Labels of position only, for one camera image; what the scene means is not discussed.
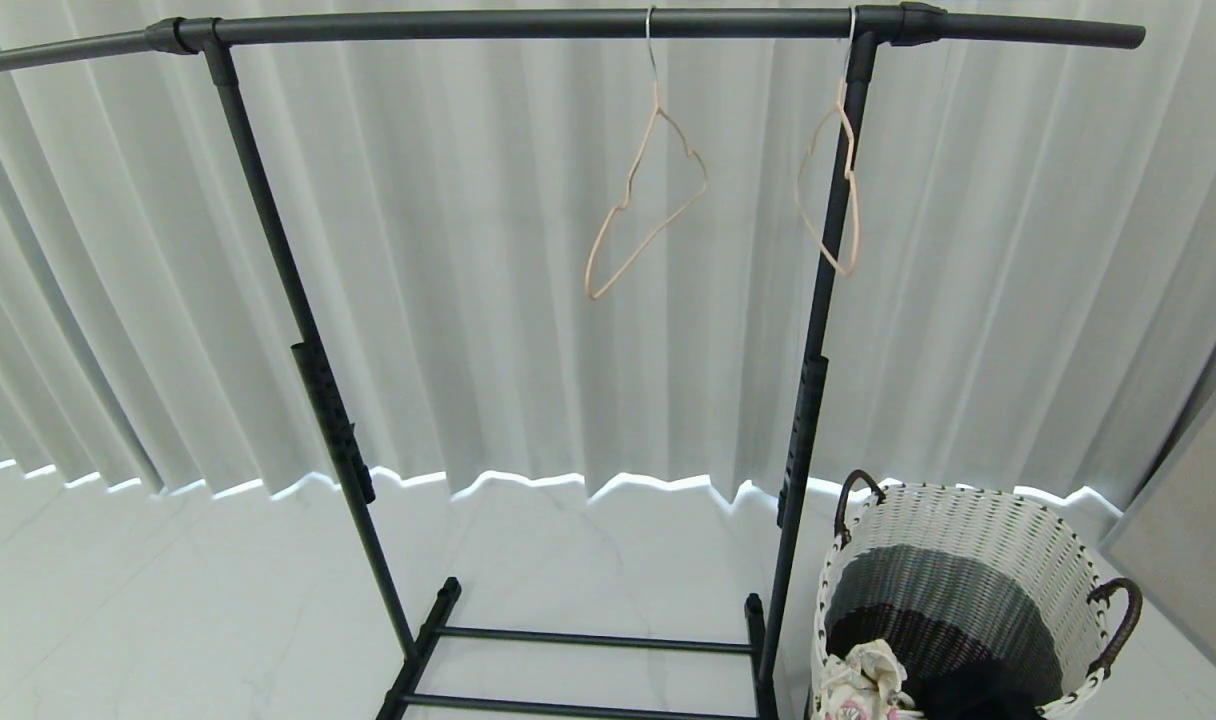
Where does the pink clothes hanger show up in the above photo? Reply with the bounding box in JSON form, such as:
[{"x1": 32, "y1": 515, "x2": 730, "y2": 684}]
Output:
[
  {"x1": 794, "y1": 8, "x2": 862, "y2": 279},
  {"x1": 584, "y1": 8, "x2": 711, "y2": 302}
]

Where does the white laundry basket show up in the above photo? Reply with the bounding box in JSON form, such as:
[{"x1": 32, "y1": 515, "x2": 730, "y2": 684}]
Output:
[{"x1": 811, "y1": 469, "x2": 1144, "y2": 720}]

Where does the black clothes rack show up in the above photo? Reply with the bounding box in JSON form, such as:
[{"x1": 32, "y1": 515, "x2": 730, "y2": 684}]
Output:
[{"x1": 0, "y1": 2, "x2": 1147, "y2": 720}]

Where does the cream printed garment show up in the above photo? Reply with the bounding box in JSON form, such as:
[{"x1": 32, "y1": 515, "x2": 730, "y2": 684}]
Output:
[{"x1": 815, "y1": 639, "x2": 920, "y2": 720}]

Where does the white curtain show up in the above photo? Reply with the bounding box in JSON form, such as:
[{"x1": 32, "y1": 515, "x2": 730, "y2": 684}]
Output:
[{"x1": 0, "y1": 0, "x2": 1216, "y2": 513}]

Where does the black garment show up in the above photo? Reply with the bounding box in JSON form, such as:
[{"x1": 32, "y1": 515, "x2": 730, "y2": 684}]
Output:
[{"x1": 908, "y1": 676, "x2": 1051, "y2": 720}]

